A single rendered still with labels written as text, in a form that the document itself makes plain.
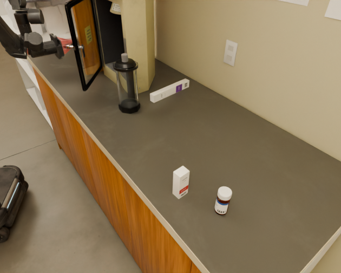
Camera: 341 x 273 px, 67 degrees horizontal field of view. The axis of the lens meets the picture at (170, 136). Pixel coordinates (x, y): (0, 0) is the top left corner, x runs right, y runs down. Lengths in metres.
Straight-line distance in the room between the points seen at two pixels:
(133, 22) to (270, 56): 0.62
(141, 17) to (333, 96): 0.86
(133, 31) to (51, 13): 1.30
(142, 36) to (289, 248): 1.04
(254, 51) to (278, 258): 0.85
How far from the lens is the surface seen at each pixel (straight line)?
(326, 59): 1.12
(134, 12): 1.26
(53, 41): 1.34
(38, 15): 1.52
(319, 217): 0.95
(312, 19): 1.13
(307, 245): 0.87
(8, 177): 2.16
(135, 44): 1.30
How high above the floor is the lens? 1.62
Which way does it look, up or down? 38 degrees down
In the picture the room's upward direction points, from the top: 1 degrees clockwise
